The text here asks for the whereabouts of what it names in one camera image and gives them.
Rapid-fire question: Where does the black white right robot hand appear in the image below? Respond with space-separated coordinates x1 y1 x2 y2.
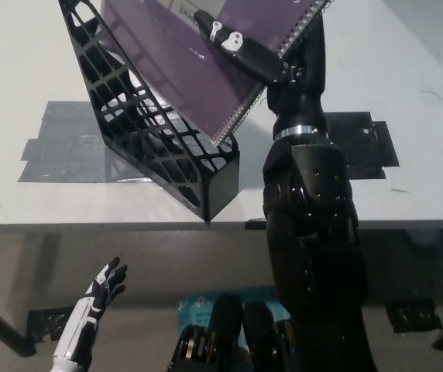
193 10 329 140

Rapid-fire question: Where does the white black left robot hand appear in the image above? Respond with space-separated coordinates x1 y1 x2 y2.
52 255 129 363

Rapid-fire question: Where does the purple spiral notebook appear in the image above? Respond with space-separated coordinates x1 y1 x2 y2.
100 0 337 146

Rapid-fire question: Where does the black lattice magazine stand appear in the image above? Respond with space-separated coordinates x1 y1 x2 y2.
57 0 242 224

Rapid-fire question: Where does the square black tape patch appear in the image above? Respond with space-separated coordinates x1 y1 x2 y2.
324 111 401 181

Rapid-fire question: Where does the teal cardboard box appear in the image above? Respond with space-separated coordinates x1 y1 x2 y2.
176 286 296 344

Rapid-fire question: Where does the grey tape patch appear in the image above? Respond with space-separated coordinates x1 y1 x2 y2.
16 99 246 184

